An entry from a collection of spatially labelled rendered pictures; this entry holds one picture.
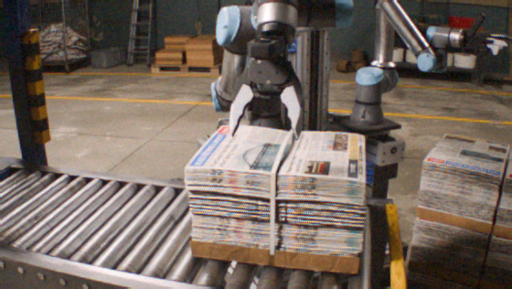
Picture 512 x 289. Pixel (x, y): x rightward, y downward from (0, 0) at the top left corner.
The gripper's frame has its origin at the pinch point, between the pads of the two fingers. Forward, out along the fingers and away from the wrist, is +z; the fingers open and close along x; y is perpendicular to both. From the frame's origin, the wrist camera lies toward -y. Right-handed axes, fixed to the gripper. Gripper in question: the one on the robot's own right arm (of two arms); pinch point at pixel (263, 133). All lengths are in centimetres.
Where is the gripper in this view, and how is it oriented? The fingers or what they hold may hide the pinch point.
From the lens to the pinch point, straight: 77.4
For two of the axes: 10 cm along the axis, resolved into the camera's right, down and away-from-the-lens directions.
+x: -9.8, -0.6, 1.9
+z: -0.9, 9.8, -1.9
